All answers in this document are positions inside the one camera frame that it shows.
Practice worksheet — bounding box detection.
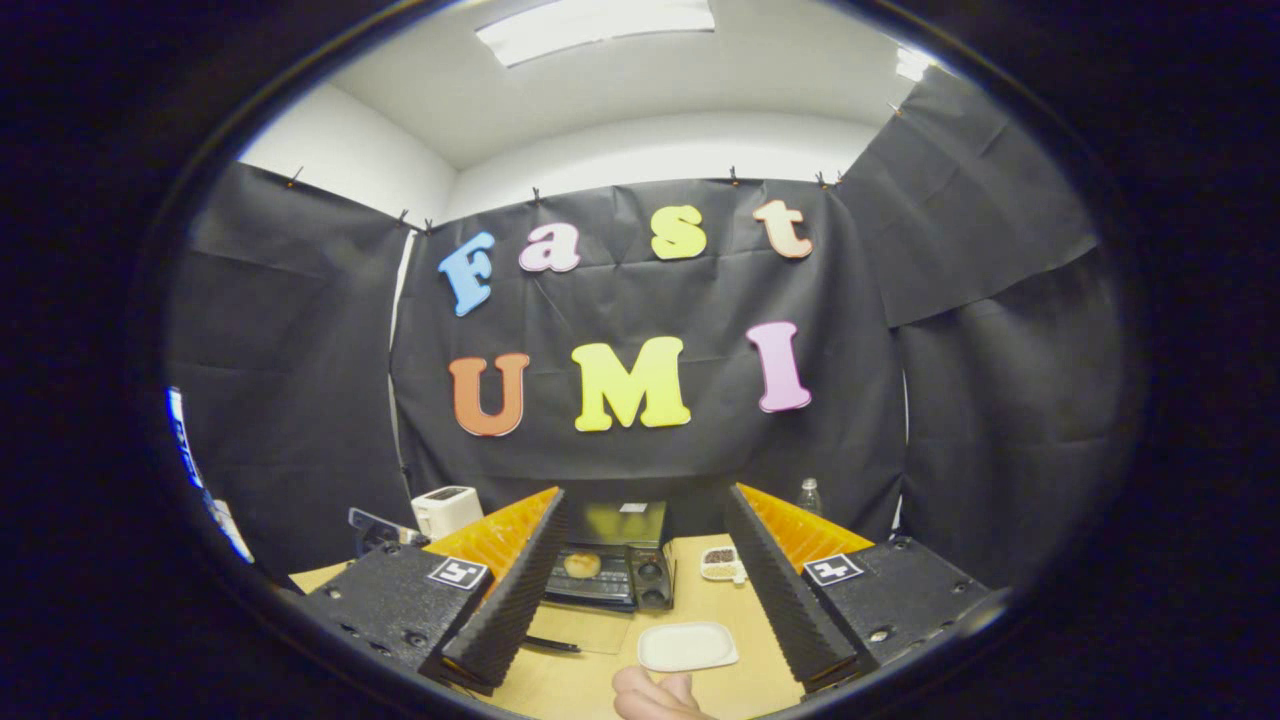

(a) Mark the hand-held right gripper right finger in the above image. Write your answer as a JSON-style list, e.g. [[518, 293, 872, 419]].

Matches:
[[723, 483, 991, 696]]

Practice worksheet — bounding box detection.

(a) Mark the black backdrop cloth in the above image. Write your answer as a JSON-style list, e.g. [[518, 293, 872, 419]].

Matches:
[[160, 65, 1141, 591]]

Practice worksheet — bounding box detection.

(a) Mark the white square plate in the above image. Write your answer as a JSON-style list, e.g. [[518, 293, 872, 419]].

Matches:
[[637, 621, 741, 673]]

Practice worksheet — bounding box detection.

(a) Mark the black electric oven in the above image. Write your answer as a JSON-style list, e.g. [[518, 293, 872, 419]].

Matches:
[[520, 500, 679, 657]]

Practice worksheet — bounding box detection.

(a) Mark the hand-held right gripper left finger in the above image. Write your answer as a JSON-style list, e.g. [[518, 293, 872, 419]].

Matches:
[[298, 486, 571, 698]]

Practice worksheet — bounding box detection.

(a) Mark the large ceiling light panel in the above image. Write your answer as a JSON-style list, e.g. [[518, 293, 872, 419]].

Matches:
[[475, 0, 716, 68]]

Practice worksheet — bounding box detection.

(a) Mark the white toaster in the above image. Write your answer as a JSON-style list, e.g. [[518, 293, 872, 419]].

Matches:
[[411, 486, 485, 541]]

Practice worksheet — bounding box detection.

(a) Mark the white divided dish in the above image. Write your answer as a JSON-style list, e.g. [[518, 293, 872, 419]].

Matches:
[[700, 546, 749, 584]]

